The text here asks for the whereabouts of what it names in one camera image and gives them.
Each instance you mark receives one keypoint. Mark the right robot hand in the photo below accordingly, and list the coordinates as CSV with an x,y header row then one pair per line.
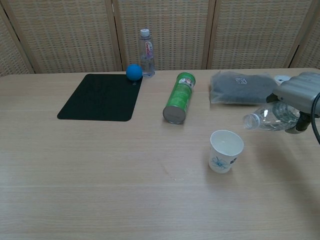
x,y
298,91

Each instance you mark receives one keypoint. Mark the clear plastic bottle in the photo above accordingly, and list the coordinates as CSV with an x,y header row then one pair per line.
x,y
265,118

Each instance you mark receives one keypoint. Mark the white paper cup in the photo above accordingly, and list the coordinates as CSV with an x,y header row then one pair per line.
x,y
223,155

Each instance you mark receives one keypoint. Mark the pink labelled water bottle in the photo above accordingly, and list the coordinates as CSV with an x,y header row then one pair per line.
x,y
147,55

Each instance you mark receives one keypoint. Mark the plastic bag of dark granules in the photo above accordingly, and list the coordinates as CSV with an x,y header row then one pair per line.
x,y
237,91

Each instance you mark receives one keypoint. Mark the green chip can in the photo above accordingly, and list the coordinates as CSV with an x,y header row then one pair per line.
x,y
180,100

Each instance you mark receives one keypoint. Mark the blue ball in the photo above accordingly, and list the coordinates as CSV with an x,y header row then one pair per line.
x,y
134,72

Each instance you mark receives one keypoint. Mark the black mouse pad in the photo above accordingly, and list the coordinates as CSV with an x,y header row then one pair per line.
x,y
100,98

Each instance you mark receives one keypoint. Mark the woven bamboo folding screen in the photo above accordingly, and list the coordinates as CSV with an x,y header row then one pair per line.
x,y
75,32

